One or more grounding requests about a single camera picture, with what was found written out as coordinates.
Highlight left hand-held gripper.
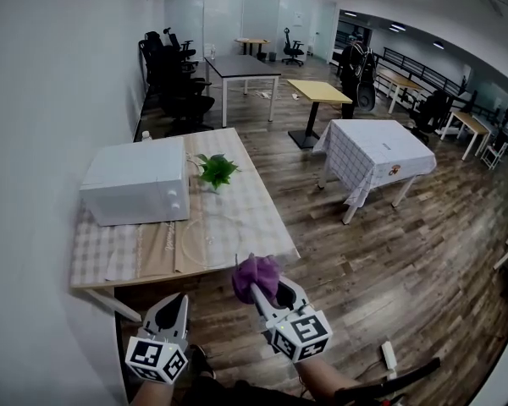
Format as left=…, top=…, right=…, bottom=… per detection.
left=124, top=293, right=191, bottom=384

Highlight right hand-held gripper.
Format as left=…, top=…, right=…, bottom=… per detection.
left=250, top=276, right=334, bottom=364

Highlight purple cloth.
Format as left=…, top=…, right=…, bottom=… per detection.
left=231, top=252, right=284, bottom=306

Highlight clear glass plate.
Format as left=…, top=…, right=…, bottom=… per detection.
left=179, top=216, right=244, bottom=268

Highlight person's right forearm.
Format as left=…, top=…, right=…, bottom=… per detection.
left=294, top=356, right=367, bottom=406

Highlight person's left forearm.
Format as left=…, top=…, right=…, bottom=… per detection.
left=129, top=376, right=175, bottom=406

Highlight white microwave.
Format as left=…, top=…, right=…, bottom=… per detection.
left=79, top=136, right=191, bottom=228

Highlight person's black shoe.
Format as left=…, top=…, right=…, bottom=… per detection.
left=189, top=343, right=216, bottom=381

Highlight person's black clothing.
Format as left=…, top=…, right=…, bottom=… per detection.
left=173, top=374, right=336, bottom=406

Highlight small white-legged table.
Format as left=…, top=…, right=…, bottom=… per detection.
left=317, top=171, right=418, bottom=226

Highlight white power strip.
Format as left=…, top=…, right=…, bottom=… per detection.
left=380, top=340, right=399, bottom=372

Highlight green potted plant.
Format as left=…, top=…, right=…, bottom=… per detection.
left=194, top=152, right=240, bottom=195

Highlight black office chair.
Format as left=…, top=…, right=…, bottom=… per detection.
left=410, top=88, right=455, bottom=144
left=162, top=27, right=198, bottom=74
left=280, top=27, right=306, bottom=68
left=146, top=57, right=213, bottom=102
left=152, top=82, right=217, bottom=137
left=137, top=30, right=183, bottom=85

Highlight dark table white legs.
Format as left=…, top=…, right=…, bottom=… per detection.
left=203, top=53, right=283, bottom=129

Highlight wooden top white-legged table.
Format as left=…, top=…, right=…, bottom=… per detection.
left=376, top=67, right=422, bottom=116
left=439, top=109, right=493, bottom=161

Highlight white chair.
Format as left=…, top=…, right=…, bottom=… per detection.
left=482, top=139, right=508, bottom=171

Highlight round wooden table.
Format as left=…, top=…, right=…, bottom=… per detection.
left=233, top=36, right=273, bottom=57

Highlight black railing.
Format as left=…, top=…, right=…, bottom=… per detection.
left=382, top=46, right=480, bottom=102

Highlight yellow pedestal table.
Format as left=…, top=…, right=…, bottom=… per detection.
left=286, top=78, right=354, bottom=150

